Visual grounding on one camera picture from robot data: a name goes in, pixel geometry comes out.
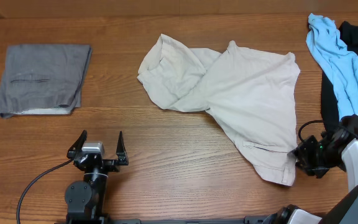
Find beige cotton shorts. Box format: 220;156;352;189
137;34;300;186

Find black garment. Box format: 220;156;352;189
321;21;358;130

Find light blue shirt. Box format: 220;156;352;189
306;14;358;130

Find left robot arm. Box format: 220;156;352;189
65;130;129;224

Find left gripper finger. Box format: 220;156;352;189
68;129;88;152
116;131;126;156

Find folded grey shorts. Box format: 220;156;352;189
0;44;93;118

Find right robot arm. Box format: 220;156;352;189
263;114;358;224

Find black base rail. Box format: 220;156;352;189
56;215;269;224

